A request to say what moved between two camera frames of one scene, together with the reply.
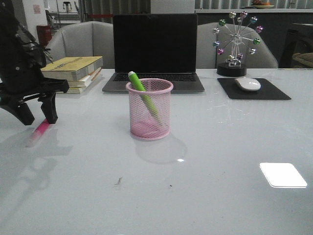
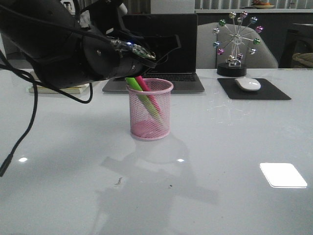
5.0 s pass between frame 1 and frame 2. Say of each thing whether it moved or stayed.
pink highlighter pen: moved
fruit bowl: stayed
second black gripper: moved
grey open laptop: stayed
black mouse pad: stayed
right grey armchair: stayed
